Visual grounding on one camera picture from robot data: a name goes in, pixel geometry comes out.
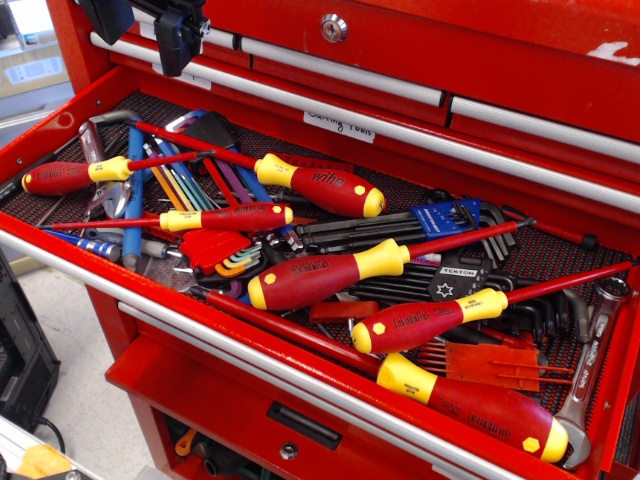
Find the slim red screwdriver middle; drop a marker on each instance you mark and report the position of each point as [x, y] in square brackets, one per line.
[250, 217]

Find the silver chest lock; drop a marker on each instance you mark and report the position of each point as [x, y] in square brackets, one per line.
[334, 28]

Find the black Tekton torx key set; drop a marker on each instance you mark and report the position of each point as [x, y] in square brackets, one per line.
[456, 277]

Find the open red drawer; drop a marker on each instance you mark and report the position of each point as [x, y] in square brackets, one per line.
[285, 406]

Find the red yellow screwdriver centre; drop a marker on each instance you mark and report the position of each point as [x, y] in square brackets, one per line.
[304, 281]

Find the red yellow screwdriver right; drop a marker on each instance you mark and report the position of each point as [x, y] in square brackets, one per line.
[406, 326]

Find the silver combination wrench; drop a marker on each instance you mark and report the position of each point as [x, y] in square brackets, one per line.
[612, 293]

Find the large red screwdriver front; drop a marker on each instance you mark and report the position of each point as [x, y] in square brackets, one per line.
[498, 412]

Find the black box on floor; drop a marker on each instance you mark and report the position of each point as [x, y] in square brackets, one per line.
[29, 367]

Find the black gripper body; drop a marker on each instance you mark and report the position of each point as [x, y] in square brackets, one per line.
[111, 19]

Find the small red screwdriver left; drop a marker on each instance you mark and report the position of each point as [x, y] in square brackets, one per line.
[60, 178]

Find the red holder coloured hex keys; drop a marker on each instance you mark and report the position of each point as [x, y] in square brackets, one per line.
[206, 249]

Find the white paper drawer label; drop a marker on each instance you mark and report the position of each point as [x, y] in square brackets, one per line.
[339, 127]

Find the red tool chest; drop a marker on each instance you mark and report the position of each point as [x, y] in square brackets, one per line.
[561, 70]

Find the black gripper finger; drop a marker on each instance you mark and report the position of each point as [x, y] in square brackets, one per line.
[179, 34]

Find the large wiha screwdriver top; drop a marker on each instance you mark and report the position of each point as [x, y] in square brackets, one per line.
[335, 191]

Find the red yellow screwdriver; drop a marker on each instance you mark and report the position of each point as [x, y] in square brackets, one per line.
[406, 326]
[304, 281]

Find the blue hex key holder set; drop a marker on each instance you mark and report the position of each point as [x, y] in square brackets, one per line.
[415, 225]

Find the orange plastic bit holder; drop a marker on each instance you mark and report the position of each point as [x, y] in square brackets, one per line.
[495, 365]

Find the coloured long hex keys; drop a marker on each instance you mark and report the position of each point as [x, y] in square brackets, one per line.
[176, 180]

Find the silver pliers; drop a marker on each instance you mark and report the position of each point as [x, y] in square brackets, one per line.
[112, 189]

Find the blue striped precision screwdriver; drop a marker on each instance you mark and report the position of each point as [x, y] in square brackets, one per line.
[106, 250]

